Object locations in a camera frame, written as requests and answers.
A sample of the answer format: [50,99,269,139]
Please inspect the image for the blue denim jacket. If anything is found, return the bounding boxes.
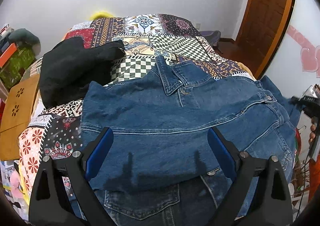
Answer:
[80,56,301,225]

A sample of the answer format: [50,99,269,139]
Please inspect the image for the person's right hand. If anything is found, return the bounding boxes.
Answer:
[309,117,317,145]

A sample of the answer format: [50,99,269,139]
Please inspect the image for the white wardrobe sliding door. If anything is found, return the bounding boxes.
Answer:
[265,0,319,97]

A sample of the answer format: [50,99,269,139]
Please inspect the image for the patchwork patterned quilt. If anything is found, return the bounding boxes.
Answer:
[18,14,253,201]

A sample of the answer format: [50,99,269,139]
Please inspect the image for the wooden lap desk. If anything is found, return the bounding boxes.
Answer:
[0,74,40,161]

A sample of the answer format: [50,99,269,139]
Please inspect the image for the black folded garment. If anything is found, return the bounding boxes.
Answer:
[39,37,125,109]

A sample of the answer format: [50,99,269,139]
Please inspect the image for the brown wooden door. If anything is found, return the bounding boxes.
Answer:
[235,0,293,79]

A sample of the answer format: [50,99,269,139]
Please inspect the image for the grey blue backpack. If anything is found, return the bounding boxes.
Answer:
[200,30,221,47]

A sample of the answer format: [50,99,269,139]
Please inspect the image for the orange box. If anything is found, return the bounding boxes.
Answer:
[0,43,17,68]

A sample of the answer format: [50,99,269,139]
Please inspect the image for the grey green cushion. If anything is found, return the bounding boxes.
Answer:
[9,28,41,55]

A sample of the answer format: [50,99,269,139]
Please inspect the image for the yellow curved headboard pad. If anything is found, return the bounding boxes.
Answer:
[90,11,114,21]

